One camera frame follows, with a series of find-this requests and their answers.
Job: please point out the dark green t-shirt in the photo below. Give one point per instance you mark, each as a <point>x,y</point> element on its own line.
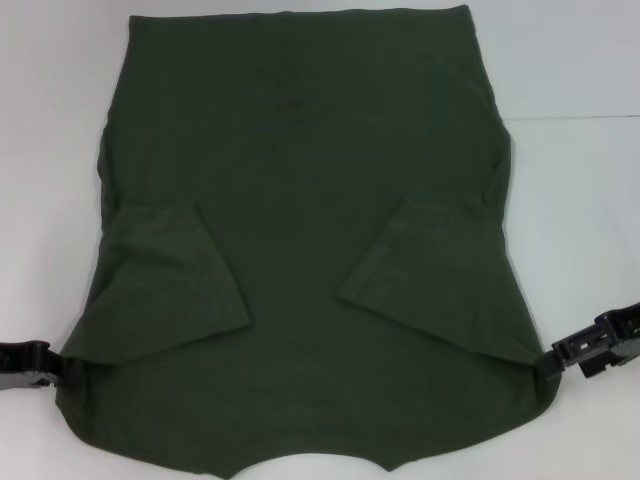
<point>300,200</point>

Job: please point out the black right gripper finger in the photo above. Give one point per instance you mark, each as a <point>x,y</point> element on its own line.
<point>610,365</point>
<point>575,347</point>

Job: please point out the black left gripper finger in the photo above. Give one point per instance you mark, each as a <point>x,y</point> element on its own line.
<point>25,357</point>
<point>20,381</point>

